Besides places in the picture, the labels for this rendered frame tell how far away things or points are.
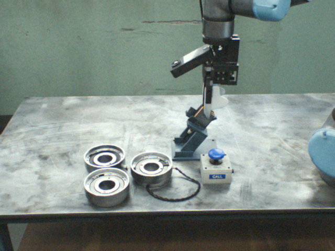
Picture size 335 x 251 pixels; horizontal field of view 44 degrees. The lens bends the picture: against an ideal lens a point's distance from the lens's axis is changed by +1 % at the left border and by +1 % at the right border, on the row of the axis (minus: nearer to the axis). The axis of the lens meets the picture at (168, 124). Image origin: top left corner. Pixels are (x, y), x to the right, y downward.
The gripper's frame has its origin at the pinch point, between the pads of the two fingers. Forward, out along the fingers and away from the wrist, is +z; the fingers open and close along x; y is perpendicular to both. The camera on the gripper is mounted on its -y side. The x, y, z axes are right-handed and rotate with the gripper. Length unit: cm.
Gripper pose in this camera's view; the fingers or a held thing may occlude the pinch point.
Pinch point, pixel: (204, 109)
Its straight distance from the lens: 108.3
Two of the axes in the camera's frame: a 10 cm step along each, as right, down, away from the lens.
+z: 0.0, 8.7, 5.0
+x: -0.1, -5.0, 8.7
